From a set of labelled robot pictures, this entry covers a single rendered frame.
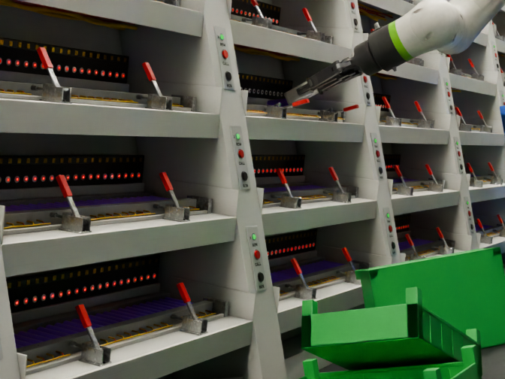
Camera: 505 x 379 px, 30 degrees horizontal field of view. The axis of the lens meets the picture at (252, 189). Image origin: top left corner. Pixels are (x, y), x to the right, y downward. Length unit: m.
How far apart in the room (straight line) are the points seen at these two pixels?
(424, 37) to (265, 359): 0.76
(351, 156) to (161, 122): 0.89
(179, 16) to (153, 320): 0.54
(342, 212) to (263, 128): 0.37
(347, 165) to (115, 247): 1.07
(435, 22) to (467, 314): 0.61
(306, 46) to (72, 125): 0.89
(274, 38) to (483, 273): 0.66
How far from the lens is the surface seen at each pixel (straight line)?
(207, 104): 1.78
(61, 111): 1.40
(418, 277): 1.96
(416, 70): 2.87
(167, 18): 1.70
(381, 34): 2.10
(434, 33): 2.05
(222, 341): 1.67
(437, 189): 2.88
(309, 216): 2.03
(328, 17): 2.45
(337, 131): 2.24
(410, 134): 2.71
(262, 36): 2.00
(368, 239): 2.39
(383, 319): 1.48
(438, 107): 3.06
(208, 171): 1.78
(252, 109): 1.98
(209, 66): 1.78
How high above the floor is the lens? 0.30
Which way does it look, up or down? 3 degrees up
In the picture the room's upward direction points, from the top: 9 degrees counter-clockwise
